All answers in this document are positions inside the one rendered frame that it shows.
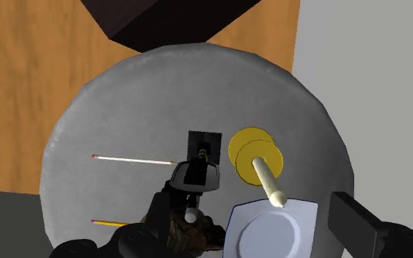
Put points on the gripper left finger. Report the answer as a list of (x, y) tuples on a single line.
[(159, 214)]

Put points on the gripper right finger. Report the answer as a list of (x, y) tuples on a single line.
[(356, 221)]

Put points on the brown animal figure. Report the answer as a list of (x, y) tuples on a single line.
[(188, 234)]

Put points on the yellow pencil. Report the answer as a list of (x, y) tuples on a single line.
[(109, 223)]

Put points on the white pencil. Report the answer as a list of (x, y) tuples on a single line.
[(134, 160)]

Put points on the white octagonal plate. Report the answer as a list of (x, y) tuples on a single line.
[(270, 232)]

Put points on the round grey table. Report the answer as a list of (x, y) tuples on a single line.
[(149, 107)]

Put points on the cream candle on yellow holder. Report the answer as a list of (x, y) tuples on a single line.
[(259, 157)]

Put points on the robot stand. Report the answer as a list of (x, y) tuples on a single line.
[(170, 21)]

